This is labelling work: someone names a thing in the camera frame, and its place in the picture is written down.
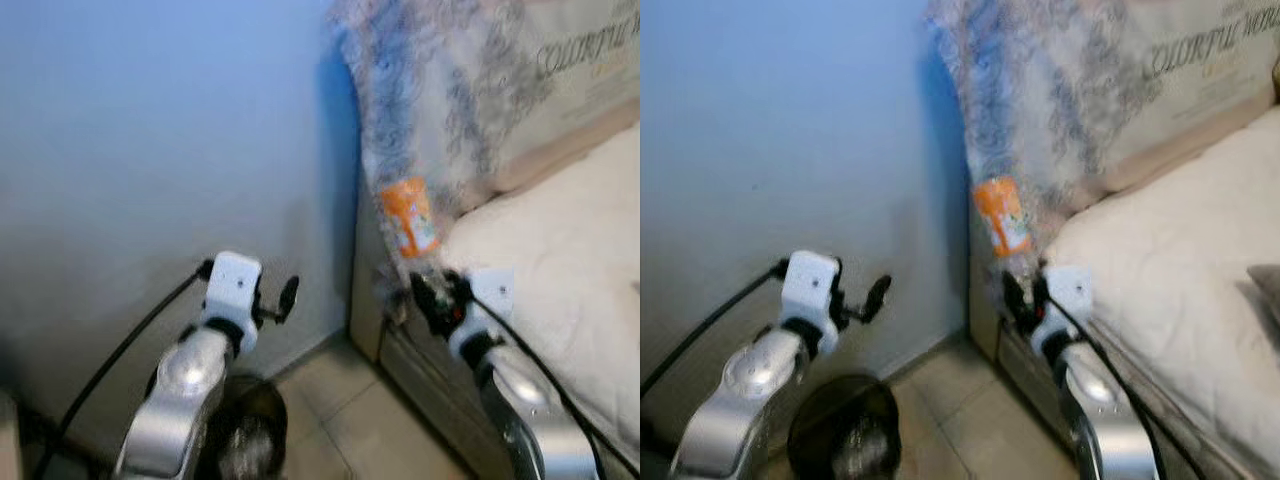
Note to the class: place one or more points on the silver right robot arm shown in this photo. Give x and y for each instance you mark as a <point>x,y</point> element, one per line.
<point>530,410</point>
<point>1100,420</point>

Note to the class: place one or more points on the grey floral printed headboard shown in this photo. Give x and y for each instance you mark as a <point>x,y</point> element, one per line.
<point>470,80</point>
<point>1080,80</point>

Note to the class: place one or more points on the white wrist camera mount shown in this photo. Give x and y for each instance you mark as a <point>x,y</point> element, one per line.
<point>808,285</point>
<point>492,288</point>
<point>232,285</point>
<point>1070,285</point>

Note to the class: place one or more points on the clear bottle with orange label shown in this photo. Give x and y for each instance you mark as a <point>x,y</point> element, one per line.
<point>408,215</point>
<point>1002,215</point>

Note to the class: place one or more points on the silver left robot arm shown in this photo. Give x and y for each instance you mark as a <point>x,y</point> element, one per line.
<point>745,390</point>
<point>185,390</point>

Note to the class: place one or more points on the beige bed base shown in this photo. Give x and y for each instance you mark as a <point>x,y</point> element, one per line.
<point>365,320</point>
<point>985,330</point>

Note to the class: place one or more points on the white quilted mattress topper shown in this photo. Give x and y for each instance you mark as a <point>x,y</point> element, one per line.
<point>560,260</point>
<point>1170,260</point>

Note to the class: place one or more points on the grey pillow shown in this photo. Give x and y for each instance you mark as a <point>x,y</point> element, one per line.
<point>1268,300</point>

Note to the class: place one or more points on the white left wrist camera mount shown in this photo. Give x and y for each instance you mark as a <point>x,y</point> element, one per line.
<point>232,285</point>
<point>808,285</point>

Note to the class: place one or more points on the black round trash bin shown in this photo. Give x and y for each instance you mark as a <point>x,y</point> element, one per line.
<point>860,405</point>
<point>255,410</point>

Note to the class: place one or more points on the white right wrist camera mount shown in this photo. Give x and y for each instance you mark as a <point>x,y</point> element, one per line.
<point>1070,285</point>
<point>492,288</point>

